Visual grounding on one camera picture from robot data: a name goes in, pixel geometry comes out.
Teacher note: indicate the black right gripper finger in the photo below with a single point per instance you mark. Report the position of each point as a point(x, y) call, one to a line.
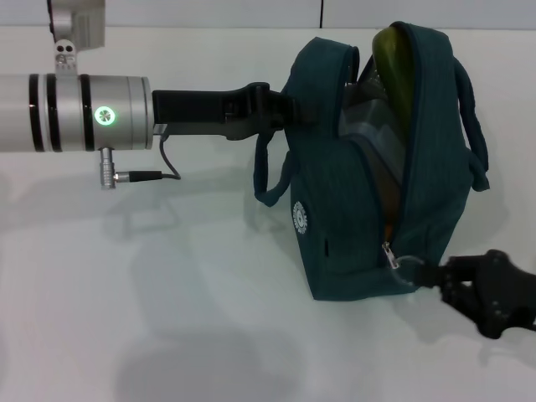
point(465, 303)
point(469, 266)

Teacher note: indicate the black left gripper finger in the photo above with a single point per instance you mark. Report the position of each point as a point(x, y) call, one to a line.
point(289, 111)

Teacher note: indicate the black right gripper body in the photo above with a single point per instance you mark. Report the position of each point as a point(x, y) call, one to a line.
point(515, 297)

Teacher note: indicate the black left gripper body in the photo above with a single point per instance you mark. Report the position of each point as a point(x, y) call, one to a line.
point(192, 109)

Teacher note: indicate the clear plastic food container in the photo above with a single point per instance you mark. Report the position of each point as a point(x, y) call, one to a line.
point(372, 138)

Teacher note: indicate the orange pear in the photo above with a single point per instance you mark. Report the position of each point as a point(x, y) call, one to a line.
point(388, 230)

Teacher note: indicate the green cucumber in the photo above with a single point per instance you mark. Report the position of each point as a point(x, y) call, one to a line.
point(395, 75)

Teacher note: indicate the dark teal insulated lunch bag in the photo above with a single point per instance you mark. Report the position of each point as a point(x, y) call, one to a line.
point(347, 234)

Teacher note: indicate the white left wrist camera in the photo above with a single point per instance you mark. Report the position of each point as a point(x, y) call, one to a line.
point(79, 25)

